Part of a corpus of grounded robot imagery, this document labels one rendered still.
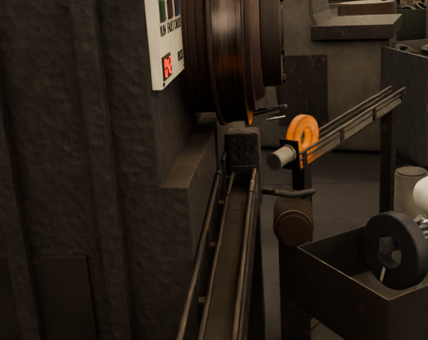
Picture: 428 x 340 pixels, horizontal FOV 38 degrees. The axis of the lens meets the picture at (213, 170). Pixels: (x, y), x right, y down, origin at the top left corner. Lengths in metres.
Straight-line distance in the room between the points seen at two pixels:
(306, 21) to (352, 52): 0.37
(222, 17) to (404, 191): 1.21
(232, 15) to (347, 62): 2.91
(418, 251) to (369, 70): 3.07
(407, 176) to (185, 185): 1.28
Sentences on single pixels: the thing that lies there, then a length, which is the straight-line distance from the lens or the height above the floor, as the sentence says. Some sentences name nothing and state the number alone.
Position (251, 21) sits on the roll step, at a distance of 1.42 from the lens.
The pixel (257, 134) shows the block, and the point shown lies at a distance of 1.85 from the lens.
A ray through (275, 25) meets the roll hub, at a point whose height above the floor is 1.14.
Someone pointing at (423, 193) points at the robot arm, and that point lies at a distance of 1.60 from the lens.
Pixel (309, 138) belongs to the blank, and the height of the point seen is 0.70.
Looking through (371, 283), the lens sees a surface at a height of 0.61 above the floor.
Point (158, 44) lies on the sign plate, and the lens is 1.14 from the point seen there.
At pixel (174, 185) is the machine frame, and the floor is 0.87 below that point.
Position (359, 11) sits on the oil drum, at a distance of 6.37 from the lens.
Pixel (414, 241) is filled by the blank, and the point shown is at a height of 0.75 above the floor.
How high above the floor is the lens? 1.26
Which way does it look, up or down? 18 degrees down
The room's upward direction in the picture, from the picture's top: 4 degrees counter-clockwise
